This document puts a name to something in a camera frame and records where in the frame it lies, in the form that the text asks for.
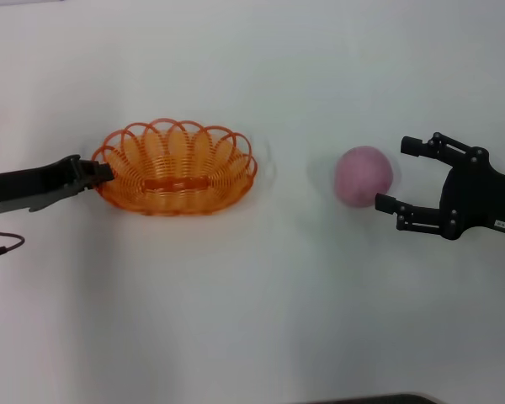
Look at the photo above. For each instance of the pink peach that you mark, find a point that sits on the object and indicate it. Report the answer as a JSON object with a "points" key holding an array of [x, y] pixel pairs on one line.
{"points": [[362, 172]]}

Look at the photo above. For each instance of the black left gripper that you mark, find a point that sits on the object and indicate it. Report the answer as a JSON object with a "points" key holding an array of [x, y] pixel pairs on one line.
{"points": [[38, 185]]}

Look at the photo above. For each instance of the orange woven plastic basket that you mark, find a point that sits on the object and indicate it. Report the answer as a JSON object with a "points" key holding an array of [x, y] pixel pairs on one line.
{"points": [[177, 184]]}

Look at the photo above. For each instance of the dark robot torso edge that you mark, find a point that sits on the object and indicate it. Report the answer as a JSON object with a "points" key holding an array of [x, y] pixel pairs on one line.
{"points": [[374, 400]]}

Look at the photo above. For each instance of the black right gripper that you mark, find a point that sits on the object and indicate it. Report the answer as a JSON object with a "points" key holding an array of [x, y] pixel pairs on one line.
{"points": [[471, 193]]}

